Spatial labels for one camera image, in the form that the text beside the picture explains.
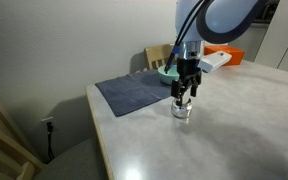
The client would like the dark background appliance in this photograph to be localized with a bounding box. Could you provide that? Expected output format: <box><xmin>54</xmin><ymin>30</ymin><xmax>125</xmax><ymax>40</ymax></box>
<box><xmin>258</xmin><ymin>0</ymin><xmax>281</xmax><ymax>24</ymax></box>

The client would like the clear glass bottle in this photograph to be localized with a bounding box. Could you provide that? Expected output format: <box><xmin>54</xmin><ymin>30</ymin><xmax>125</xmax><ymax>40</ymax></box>
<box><xmin>170</xmin><ymin>96</ymin><xmax>194</xmax><ymax>120</ymax></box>

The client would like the white cabinet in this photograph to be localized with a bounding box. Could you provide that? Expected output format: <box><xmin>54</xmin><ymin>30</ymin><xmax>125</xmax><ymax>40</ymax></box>
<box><xmin>253</xmin><ymin>0</ymin><xmax>288</xmax><ymax>76</ymax></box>

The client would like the dark blue towel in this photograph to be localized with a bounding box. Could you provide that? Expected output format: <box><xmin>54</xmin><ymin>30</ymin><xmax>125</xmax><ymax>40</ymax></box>
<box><xmin>94</xmin><ymin>69</ymin><xmax>174</xmax><ymax>118</ymax></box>

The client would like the black power cord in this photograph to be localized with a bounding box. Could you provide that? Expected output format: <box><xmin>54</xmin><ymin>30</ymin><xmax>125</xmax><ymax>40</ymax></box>
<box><xmin>46</xmin><ymin>121</ymin><xmax>56</xmax><ymax>161</ymax></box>

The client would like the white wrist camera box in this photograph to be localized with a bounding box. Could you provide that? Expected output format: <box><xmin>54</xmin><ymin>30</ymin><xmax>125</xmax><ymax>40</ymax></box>
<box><xmin>197</xmin><ymin>50</ymin><xmax>234</xmax><ymax>74</ymax></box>

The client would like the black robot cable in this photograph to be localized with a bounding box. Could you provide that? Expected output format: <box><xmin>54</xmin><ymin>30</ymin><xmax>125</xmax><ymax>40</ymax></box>
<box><xmin>165</xmin><ymin>0</ymin><xmax>206</xmax><ymax>75</ymax></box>
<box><xmin>180</xmin><ymin>0</ymin><xmax>216</xmax><ymax>45</ymax></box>

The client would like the orange box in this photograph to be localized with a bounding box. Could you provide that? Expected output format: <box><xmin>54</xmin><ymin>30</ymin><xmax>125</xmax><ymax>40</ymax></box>
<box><xmin>203</xmin><ymin>44</ymin><xmax>246</xmax><ymax>67</ymax></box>

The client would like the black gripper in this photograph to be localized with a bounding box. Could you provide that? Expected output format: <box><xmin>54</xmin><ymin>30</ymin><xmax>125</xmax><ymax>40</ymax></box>
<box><xmin>171</xmin><ymin>58</ymin><xmax>204</xmax><ymax>100</ymax></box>

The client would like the light wooden chair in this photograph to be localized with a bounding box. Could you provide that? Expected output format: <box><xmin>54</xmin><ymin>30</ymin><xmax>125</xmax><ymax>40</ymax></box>
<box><xmin>144</xmin><ymin>43</ymin><xmax>175</xmax><ymax>71</ymax></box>

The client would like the teal bowl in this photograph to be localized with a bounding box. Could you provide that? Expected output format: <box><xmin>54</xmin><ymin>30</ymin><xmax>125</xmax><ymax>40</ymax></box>
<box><xmin>157</xmin><ymin>64</ymin><xmax>181</xmax><ymax>86</ymax></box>

